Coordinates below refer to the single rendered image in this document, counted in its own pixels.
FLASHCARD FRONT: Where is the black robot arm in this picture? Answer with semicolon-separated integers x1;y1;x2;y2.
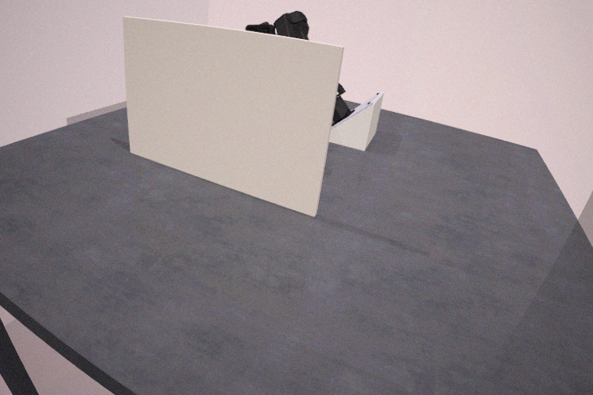
273;11;355;126

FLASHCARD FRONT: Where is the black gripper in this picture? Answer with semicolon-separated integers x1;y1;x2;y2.
245;25;275;35

